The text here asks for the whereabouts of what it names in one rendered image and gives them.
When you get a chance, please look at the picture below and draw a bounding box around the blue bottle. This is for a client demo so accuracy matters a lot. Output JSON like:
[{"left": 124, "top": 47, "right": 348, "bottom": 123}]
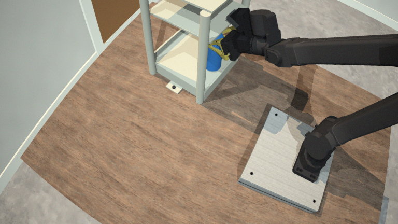
[{"left": 206, "top": 33, "right": 224, "bottom": 72}]

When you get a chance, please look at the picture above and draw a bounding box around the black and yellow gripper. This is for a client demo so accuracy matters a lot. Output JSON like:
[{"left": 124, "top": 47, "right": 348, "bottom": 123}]
[{"left": 209, "top": 26, "right": 253, "bottom": 61}]

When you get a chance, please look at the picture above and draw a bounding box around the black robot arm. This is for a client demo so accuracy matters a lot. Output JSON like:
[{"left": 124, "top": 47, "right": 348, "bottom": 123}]
[{"left": 227, "top": 8, "right": 398, "bottom": 183}]

